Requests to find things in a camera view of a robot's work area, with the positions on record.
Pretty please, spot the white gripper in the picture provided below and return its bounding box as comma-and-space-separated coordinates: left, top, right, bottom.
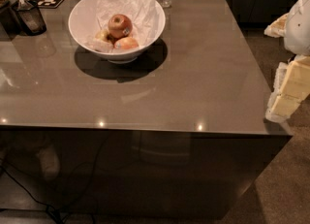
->
263, 0, 310, 123

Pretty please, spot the red apple with sticker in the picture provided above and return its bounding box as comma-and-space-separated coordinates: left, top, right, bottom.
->
108, 14, 133, 39

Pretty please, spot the front red yellow apple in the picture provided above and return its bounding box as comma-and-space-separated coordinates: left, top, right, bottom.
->
114, 37, 139, 49

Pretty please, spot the small yellow green apple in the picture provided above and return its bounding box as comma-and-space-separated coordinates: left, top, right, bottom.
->
95, 29, 109, 42

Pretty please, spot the white bowl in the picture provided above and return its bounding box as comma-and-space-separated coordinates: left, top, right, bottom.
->
68, 0, 166, 64

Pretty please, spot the white crumpled paper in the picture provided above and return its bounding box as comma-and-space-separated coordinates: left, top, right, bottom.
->
86, 0, 157, 53

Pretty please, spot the black scoop with white handle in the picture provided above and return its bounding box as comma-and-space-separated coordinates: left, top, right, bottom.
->
13, 0, 47, 36

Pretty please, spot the black cable on floor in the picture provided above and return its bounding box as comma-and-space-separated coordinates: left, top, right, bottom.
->
0, 130, 108, 224

